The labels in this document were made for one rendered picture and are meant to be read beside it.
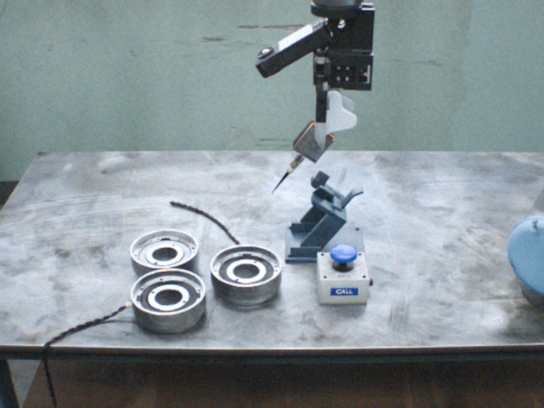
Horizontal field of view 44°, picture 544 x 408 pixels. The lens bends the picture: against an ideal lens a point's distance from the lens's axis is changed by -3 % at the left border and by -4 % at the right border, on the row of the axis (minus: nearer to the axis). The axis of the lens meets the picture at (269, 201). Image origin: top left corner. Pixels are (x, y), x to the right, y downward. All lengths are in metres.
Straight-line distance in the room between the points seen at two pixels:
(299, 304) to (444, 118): 1.81
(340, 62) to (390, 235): 0.35
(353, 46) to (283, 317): 0.39
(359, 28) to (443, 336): 0.44
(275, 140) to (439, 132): 0.64
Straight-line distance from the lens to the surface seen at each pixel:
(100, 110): 2.71
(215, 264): 1.04
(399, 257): 1.12
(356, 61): 0.96
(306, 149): 1.03
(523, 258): 0.88
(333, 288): 0.99
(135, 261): 1.04
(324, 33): 0.96
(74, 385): 1.28
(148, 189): 1.31
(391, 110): 2.67
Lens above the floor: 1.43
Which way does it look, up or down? 30 degrees down
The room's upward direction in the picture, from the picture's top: straight up
